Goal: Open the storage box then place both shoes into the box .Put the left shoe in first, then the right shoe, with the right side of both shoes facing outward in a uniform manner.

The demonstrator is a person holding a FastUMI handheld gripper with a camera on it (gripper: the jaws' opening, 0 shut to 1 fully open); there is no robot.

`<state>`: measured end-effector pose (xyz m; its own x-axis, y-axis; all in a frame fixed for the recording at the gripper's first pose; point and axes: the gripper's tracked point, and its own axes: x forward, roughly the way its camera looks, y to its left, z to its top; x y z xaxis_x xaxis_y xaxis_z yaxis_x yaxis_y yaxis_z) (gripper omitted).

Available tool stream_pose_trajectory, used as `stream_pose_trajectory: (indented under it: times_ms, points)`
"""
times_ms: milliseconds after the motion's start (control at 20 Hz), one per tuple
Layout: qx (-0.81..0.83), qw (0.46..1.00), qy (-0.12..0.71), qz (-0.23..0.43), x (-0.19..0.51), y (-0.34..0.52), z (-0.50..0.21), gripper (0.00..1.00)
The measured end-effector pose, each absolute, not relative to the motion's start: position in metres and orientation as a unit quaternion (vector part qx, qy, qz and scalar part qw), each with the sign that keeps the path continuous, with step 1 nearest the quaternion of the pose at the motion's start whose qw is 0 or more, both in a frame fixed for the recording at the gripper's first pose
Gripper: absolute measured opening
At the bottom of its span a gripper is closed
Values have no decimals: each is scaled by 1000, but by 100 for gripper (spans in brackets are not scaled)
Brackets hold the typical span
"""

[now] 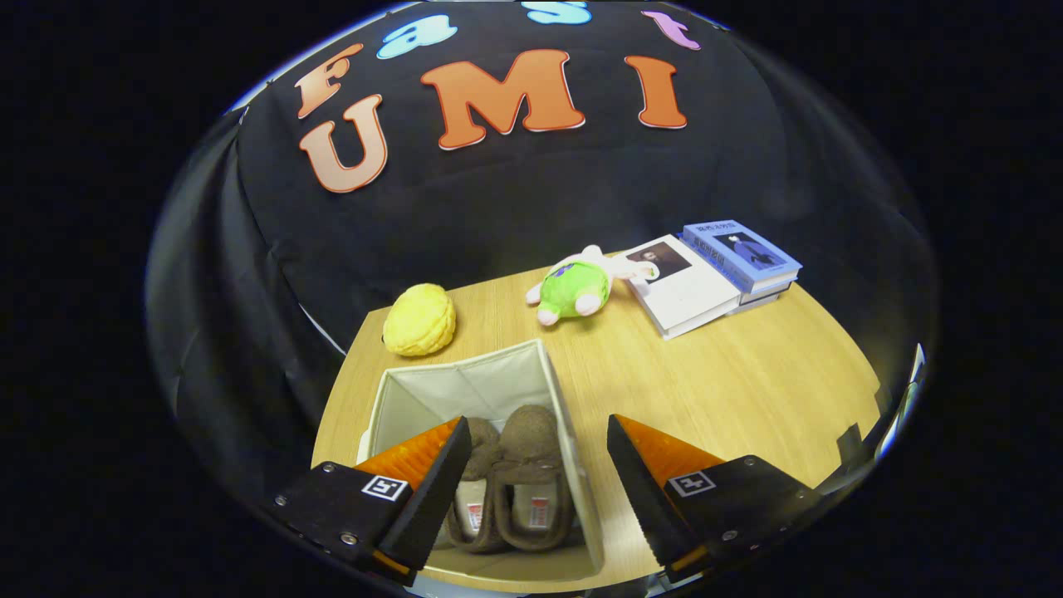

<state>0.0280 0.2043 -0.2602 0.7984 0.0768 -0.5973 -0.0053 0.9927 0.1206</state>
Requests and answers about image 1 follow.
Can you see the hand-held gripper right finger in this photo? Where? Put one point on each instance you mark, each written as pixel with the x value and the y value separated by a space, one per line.
pixel 644 494

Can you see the white cover book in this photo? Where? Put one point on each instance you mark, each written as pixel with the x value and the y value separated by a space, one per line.
pixel 760 304

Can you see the blue cover book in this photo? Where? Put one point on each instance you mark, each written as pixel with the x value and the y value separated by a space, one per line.
pixel 747 249

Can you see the black table edge bracket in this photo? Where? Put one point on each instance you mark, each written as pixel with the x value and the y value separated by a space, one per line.
pixel 849 444

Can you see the dark cover book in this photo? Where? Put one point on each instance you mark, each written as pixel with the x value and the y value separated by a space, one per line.
pixel 768 292

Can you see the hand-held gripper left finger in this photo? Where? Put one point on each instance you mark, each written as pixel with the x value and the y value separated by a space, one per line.
pixel 432 502

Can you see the white book with portrait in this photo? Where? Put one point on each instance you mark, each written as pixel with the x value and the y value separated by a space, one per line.
pixel 689 291

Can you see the yellow knitted plush ball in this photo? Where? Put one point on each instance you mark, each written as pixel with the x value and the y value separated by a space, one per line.
pixel 419 320

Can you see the black backdrop cloth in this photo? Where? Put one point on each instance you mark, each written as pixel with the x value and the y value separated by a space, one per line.
pixel 531 208

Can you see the brown fuzzy shoe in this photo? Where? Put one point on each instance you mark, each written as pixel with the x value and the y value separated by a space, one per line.
pixel 531 440
pixel 482 498

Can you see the pink plush toy green outfit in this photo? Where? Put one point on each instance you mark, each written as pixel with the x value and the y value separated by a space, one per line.
pixel 573 291

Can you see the grey fabric storage box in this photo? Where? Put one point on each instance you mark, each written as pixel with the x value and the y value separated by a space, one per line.
pixel 465 390

